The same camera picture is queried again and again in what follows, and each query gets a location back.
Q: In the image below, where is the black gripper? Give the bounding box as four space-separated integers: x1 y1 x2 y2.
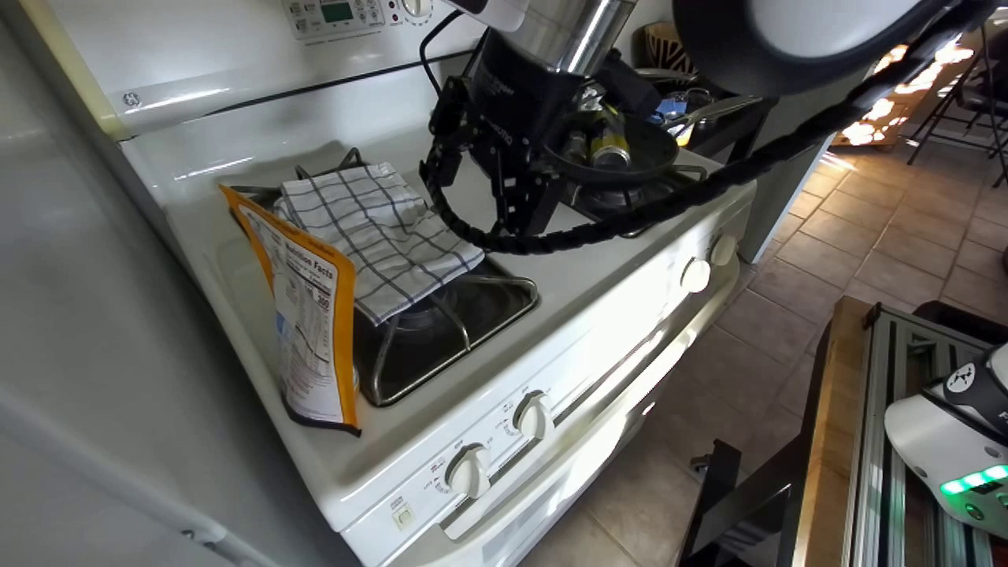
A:
421 31 583 236

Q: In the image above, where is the white checkered kitchen towel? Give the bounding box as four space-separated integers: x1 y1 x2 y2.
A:
278 163 487 325

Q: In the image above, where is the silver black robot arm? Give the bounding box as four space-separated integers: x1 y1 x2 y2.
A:
420 0 1001 255

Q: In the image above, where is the black right burner grate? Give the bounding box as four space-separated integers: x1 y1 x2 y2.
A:
564 163 705 219

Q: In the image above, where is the black burner grate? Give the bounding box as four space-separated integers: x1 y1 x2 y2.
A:
564 163 705 219
226 152 540 406

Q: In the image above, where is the black frying pan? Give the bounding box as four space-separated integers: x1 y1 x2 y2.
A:
542 108 677 189

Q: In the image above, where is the bottle in frying pan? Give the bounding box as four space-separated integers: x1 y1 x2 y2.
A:
588 108 629 167

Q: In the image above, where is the black left burner grate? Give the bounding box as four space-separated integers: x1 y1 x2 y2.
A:
226 152 540 406

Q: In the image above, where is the orange white snack bag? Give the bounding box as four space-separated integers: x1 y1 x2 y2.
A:
222 185 362 434

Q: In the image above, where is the white gas stove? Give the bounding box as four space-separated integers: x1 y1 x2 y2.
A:
16 0 749 567

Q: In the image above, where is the woven brown basket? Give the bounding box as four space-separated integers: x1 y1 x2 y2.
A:
636 23 694 71

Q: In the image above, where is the stove control panel display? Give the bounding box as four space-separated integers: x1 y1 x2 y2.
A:
280 0 448 41

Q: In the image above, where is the white stove knob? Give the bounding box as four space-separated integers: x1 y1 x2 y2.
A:
513 390 552 440
445 443 489 498
709 234 738 267
681 257 713 294

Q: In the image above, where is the black metal stand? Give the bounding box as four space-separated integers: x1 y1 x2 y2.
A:
677 432 811 567

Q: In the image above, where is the white device with green light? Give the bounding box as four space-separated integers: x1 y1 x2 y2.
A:
885 343 1008 538

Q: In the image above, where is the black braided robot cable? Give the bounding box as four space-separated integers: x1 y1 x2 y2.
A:
415 10 988 257

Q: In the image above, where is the wooden aluminium frame table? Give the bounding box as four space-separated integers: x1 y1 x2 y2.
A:
787 299 1008 567

